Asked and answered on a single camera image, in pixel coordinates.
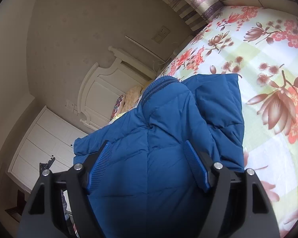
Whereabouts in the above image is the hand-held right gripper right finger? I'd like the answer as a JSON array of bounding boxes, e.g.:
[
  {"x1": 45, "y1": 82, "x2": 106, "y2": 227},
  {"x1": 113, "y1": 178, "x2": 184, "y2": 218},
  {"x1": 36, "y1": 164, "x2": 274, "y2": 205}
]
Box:
[{"x1": 184, "y1": 139, "x2": 280, "y2": 238}]

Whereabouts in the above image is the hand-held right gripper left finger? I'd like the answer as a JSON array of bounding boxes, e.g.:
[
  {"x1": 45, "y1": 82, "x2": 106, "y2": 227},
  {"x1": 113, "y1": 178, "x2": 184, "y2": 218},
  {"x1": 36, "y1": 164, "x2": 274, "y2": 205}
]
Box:
[{"x1": 17, "y1": 140, "x2": 113, "y2": 238}]

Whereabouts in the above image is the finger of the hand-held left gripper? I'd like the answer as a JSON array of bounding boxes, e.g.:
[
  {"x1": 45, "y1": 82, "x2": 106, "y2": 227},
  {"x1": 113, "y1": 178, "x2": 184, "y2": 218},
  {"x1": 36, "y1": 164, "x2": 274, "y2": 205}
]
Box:
[{"x1": 39, "y1": 156, "x2": 56, "y2": 177}]

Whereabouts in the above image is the blue quilted jacket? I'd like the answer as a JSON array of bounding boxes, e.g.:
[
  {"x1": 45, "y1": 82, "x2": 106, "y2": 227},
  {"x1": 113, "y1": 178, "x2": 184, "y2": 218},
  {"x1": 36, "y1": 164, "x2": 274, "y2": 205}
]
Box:
[{"x1": 73, "y1": 74, "x2": 246, "y2": 238}]

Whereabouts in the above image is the white wardrobe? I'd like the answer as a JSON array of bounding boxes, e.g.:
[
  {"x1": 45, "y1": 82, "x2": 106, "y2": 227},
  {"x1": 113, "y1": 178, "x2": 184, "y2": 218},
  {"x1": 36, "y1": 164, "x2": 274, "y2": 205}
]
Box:
[{"x1": 7, "y1": 105, "x2": 88, "y2": 194}]

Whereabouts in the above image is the dark wooden furniture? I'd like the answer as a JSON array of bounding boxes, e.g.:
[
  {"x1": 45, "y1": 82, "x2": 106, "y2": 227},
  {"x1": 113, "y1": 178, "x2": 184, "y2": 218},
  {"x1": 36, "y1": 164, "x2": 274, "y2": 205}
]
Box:
[{"x1": 5, "y1": 188, "x2": 28, "y2": 222}]

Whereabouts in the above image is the purple patterned pillow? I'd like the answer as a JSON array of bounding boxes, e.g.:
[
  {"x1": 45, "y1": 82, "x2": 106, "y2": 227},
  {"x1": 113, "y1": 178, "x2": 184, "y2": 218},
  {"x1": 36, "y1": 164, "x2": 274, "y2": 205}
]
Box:
[{"x1": 110, "y1": 94, "x2": 126, "y2": 122}]

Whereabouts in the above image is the cream yellow pillow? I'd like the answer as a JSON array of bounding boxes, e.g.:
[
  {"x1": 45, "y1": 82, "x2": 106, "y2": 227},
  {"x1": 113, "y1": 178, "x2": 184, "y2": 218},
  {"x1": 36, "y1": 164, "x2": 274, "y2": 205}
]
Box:
[{"x1": 122, "y1": 85, "x2": 145, "y2": 114}]

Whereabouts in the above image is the white wooden headboard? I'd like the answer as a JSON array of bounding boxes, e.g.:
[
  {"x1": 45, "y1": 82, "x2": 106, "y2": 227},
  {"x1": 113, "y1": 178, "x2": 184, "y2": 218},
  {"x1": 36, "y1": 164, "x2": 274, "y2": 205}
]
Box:
[{"x1": 79, "y1": 46, "x2": 159, "y2": 131}]

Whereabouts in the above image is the floral bed sheet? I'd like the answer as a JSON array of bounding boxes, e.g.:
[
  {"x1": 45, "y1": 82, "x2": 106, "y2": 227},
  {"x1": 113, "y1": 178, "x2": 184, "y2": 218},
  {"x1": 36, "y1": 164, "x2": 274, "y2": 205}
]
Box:
[{"x1": 155, "y1": 5, "x2": 298, "y2": 238}]

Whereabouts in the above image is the patterned beige curtain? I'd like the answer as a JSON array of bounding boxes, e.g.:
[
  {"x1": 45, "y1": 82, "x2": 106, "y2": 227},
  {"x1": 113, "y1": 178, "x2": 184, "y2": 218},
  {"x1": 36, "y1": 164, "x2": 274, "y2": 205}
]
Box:
[{"x1": 171, "y1": 0, "x2": 226, "y2": 31}]

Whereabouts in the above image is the white cable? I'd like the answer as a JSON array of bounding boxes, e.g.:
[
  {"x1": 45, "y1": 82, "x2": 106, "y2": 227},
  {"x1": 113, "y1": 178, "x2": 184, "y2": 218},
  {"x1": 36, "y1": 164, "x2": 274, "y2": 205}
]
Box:
[{"x1": 151, "y1": 55, "x2": 170, "y2": 75}]

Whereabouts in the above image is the beige wall socket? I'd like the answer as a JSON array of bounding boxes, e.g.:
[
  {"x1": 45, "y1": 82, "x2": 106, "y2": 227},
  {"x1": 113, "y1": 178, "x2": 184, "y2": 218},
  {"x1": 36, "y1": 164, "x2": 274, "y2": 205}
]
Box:
[{"x1": 151, "y1": 25, "x2": 170, "y2": 42}]

